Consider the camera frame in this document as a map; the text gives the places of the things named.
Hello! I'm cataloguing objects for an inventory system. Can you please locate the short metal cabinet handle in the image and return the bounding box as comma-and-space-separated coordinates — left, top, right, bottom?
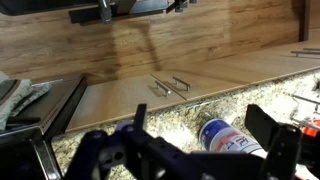
171, 76, 193, 93
154, 79, 173, 98

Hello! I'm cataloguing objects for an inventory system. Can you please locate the small orange object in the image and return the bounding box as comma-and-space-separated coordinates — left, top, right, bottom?
302, 125, 320, 139

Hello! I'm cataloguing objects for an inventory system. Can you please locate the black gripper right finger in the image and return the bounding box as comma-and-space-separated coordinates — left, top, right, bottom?
244, 104, 303, 180

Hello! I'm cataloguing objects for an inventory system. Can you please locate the grey dish towel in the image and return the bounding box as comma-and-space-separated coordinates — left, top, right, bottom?
0, 70, 53, 132

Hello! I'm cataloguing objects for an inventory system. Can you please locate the Lysol wipes canister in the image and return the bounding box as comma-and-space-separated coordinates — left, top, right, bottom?
198, 118, 269, 159

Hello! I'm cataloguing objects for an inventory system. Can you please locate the narrow wooden cabinet door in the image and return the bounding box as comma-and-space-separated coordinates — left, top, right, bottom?
65, 73, 188, 134

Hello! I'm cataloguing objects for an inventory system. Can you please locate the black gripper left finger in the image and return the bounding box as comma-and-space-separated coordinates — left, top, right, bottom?
64, 103, 188, 180

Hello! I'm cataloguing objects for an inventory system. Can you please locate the wide wooden cabinet door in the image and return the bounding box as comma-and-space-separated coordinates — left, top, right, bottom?
150, 39, 320, 101

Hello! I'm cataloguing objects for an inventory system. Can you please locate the black stand base plate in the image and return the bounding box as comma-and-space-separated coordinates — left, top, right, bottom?
68, 0, 170, 25

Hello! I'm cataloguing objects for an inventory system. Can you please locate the metal wire rack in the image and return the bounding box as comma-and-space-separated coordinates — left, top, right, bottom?
289, 93, 320, 129

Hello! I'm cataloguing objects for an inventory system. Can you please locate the long metal cabinet handle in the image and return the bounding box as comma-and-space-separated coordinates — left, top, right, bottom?
290, 49, 320, 58

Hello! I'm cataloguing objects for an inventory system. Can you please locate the black kitchen range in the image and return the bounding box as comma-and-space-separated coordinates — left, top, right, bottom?
0, 75, 88, 180

